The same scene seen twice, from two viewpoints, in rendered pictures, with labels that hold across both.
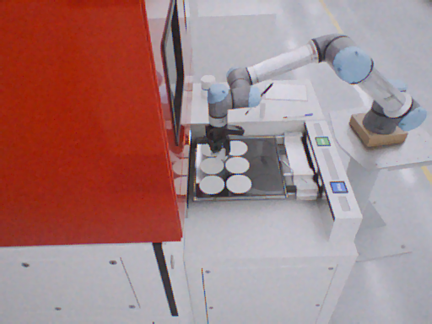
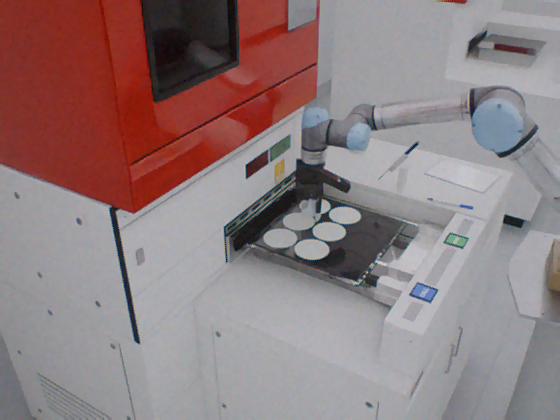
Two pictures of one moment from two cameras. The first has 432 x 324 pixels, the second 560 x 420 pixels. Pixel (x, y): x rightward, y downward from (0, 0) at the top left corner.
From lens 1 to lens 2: 0.73 m
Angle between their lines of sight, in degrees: 26
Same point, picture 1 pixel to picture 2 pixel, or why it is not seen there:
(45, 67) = not seen: outside the picture
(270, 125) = (406, 203)
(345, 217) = (398, 324)
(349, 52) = (490, 104)
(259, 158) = (363, 234)
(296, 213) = (367, 316)
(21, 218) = (15, 131)
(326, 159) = (442, 260)
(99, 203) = (67, 132)
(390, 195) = not seen: outside the picture
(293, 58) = (435, 106)
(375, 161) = (546, 310)
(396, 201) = not seen: outside the picture
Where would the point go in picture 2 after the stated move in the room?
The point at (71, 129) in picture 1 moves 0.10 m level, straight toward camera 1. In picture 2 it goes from (46, 35) to (22, 50)
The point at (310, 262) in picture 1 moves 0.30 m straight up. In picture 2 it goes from (340, 379) to (348, 284)
